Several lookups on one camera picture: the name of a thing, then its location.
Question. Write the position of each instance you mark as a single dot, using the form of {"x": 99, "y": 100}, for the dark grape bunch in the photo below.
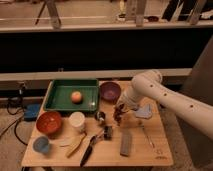
{"x": 118, "y": 112}

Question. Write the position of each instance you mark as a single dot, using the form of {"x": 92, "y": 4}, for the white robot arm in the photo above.
{"x": 148, "y": 84}

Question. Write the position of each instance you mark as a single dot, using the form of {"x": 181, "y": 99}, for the white plastic cup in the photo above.
{"x": 77, "y": 121}

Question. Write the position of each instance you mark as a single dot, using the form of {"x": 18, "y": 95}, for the small blue cup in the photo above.
{"x": 41, "y": 145}

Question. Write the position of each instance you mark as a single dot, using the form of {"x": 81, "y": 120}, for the purple bowl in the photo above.
{"x": 110, "y": 91}

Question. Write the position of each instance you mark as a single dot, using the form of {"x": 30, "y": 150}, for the small round metal object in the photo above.
{"x": 100, "y": 116}

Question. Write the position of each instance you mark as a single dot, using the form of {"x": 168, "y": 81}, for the peach fruit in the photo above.
{"x": 76, "y": 97}

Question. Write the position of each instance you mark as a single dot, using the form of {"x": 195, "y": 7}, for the black binder clip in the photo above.
{"x": 108, "y": 132}

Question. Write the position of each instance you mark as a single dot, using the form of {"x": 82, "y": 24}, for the grey blue cloth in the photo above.
{"x": 144, "y": 112}

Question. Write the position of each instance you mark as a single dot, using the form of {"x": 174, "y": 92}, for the green plastic tray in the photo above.
{"x": 59, "y": 95}

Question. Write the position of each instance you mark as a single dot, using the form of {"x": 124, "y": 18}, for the grey sharpening block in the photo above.
{"x": 126, "y": 141}

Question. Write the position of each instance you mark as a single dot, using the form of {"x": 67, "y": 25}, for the red-orange bowl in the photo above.
{"x": 49, "y": 122}

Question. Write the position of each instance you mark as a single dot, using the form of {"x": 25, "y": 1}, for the blue power box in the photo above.
{"x": 31, "y": 112}

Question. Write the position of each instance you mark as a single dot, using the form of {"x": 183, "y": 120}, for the wooden handled utensil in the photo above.
{"x": 75, "y": 143}

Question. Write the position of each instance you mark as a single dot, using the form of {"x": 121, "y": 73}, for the black handled knife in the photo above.
{"x": 89, "y": 149}

